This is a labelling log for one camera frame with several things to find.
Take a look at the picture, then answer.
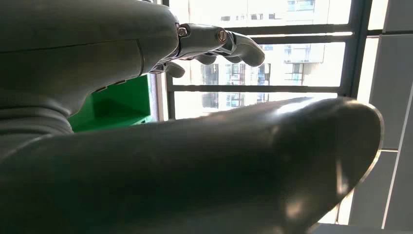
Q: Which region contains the pale building outside window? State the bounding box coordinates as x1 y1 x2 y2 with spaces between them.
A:
171 0 352 118

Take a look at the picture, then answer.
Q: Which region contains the green plastic crate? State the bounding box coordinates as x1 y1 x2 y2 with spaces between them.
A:
68 75 153 133

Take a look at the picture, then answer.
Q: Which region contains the dark window frame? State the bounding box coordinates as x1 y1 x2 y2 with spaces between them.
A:
158 0 385 121

